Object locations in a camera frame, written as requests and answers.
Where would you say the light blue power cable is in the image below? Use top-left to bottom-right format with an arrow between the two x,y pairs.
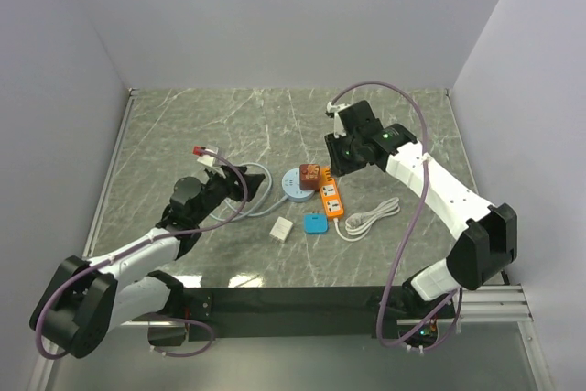
208,161 -> 289,223

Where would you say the white power cable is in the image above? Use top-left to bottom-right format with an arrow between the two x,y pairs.
332,196 -> 402,243

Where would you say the blue square adapter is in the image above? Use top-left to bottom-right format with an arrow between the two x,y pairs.
303,213 -> 329,234

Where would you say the black base beam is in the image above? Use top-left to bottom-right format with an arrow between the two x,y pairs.
128,288 -> 458,347

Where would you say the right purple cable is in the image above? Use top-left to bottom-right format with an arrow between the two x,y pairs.
330,81 -> 463,349

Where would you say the white square plug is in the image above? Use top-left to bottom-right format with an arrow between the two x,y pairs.
269,216 -> 294,243

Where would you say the red cube socket adapter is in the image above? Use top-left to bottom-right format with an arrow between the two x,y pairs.
298,163 -> 320,191

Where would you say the aluminium rail frame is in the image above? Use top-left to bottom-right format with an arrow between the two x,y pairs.
48,88 -> 550,390

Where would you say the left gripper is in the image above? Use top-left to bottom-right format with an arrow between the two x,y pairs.
192,164 -> 265,224

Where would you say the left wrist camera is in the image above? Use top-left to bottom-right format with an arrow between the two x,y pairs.
193,146 -> 226,178

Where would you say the orange power strip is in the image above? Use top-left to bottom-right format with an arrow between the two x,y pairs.
320,166 -> 344,221

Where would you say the purple cable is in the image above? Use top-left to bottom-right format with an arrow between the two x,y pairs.
35,148 -> 250,360
330,81 -> 463,349

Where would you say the round light blue power strip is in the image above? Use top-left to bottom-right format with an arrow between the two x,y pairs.
281,168 -> 315,203

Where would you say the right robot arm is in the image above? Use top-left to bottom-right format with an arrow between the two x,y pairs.
325,101 -> 517,317

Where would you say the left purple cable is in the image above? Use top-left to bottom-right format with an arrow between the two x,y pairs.
35,148 -> 250,360

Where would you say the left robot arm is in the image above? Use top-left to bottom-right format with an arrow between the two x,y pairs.
29,166 -> 272,360

